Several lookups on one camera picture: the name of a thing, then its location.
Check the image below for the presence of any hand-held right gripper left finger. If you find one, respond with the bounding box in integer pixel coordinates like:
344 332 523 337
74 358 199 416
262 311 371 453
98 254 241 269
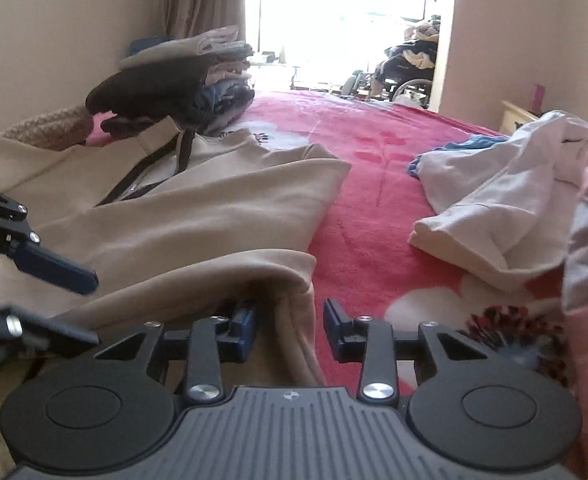
94 300 260 403

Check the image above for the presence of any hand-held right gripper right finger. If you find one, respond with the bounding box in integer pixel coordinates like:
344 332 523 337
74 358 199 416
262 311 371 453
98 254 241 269
322 297 487 403

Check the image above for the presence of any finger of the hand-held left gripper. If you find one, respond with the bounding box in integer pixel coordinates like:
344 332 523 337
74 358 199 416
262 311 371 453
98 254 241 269
0 302 101 376
0 176 100 296

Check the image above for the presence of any beige zip hoodie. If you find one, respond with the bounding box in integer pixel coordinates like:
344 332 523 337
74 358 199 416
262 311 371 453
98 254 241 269
0 127 352 480

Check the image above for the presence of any stack of folded clothes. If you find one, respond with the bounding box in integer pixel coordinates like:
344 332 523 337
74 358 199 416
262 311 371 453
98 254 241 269
85 25 256 138

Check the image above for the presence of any heap of dark and white clothes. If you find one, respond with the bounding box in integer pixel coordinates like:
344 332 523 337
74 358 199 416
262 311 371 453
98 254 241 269
401 15 442 68

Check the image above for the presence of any pink floral blanket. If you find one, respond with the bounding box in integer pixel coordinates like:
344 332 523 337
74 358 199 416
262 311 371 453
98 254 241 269
86 89 582 396

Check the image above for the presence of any beige knitted cloth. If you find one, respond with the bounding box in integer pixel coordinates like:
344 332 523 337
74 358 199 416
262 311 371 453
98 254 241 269
0 105 95 151

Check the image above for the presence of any white garment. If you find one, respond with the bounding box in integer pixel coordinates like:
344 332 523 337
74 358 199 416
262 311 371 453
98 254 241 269
408 110 588 293

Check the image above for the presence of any blue garment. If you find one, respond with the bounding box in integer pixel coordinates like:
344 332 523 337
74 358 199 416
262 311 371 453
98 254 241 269
408 135 510 178

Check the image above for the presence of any black wheelchair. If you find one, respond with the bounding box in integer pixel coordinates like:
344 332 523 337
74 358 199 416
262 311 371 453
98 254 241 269
341 45 440 108

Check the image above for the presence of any cream nightstand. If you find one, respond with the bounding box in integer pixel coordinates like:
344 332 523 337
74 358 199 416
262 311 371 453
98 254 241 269
499 100 542 136

